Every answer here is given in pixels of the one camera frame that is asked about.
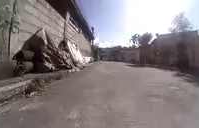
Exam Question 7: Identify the pale tall tree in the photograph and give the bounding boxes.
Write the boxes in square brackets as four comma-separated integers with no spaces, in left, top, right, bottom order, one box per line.
[168,11,194,34]

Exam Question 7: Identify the grey dirt road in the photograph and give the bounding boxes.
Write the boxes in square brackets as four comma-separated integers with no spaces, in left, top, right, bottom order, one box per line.
[0,60,199,128]

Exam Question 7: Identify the grey concrete block building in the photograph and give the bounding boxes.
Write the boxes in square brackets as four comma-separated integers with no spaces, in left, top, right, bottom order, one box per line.
[6,0,96,61]

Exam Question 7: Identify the pile of debris and boards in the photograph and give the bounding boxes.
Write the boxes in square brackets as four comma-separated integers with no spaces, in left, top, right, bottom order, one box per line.
[12,27,93,76]

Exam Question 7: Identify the raised concrete kerb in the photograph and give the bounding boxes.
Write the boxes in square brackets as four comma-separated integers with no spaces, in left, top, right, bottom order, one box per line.
[0,65,88,107]

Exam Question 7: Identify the low distant building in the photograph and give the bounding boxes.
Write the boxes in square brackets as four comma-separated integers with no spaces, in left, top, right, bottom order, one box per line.
[98,47,123,62]

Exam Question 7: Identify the long concrete wall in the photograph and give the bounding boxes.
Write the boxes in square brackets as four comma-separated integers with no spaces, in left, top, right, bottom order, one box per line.
[120,30,199,78]

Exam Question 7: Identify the dark trees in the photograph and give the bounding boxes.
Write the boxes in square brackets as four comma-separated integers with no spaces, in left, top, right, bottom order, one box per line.
[129,32,154,48]

